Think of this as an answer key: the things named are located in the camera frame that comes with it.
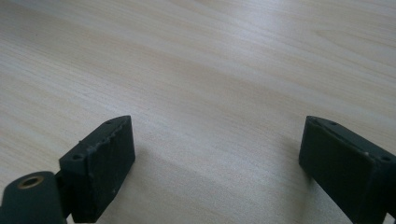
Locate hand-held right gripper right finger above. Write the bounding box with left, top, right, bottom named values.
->
left=298, top=115, right=396, bottom=224

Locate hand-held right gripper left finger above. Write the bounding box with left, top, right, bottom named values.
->
left=58, top=115, right=136, bottom=224

